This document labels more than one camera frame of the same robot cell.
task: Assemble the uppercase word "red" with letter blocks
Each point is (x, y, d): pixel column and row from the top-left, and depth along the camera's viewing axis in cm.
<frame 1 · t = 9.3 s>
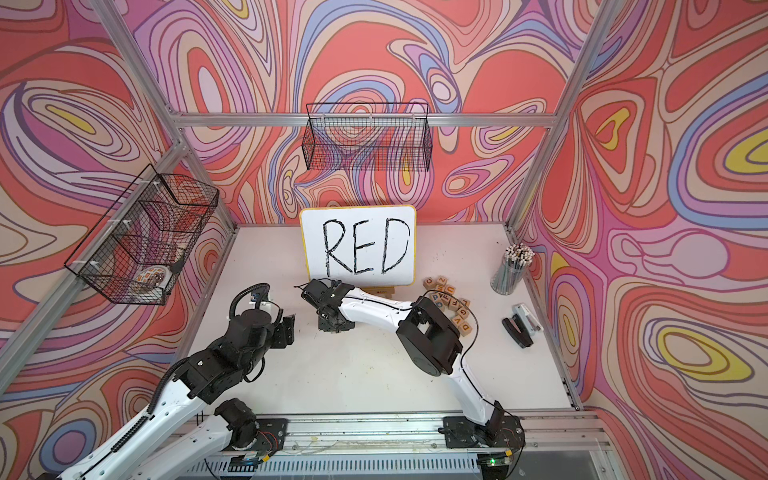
left hand: (285, 318, 76), fingers open
right hand: (334, 331, 90), fingers open
whiteboard with RED: (371, 246, 92), point 19 cm above the table
cup of pencils: (512, 269, 92), point 15 cm above the table
black stapler: (522, 325, 92), point 3 cm above the table

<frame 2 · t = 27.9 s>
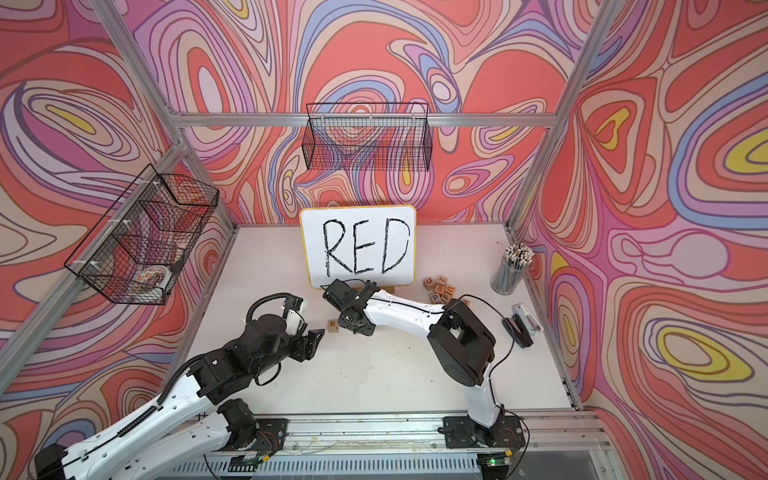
left hand: (316, 329, 75), fingers open
right hand: (354, 330, 87), fingers open
the named things where they were.

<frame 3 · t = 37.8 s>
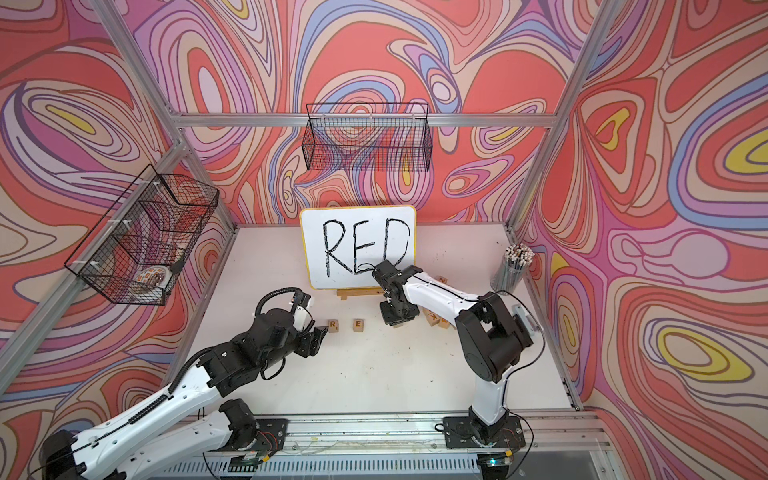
left hand: (320, 325, 76), fingers open
right hand: (398, 326, 89), fingers open
wooden E block orange: (358, 325, 92), point 3 cm above the table
the other named things where they were.

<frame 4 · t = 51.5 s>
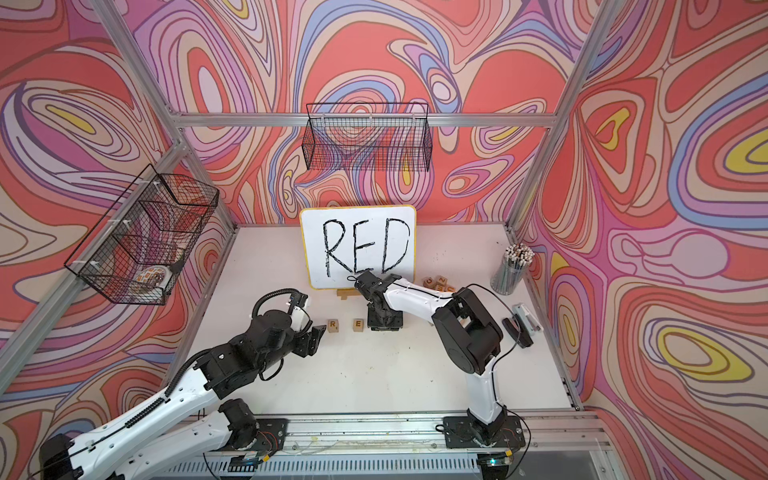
left hand: (317, 324, 76), fingers open
right hand: (384, 334, 90), fingers open
the named things where they were.

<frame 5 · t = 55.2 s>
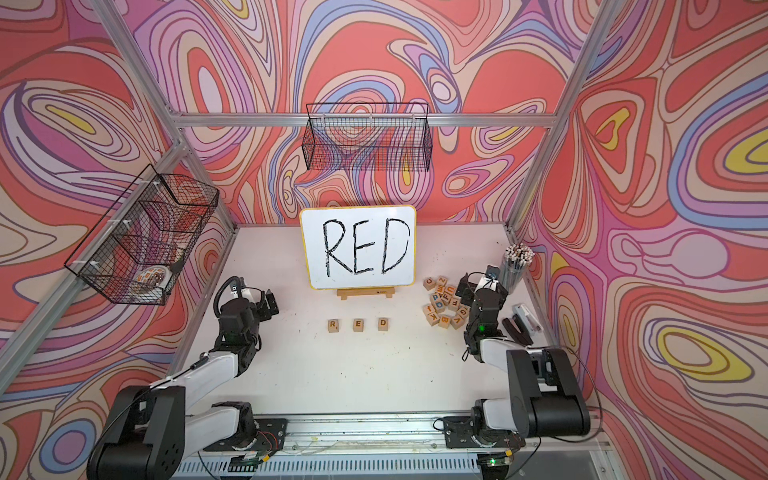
left hand: (256, 294, 88), fingers open
right hand: (481, 283, 89), fingers open
wooden engraved D block: (384, 324, 92), point 3 cm above the table
the other named things where they were.

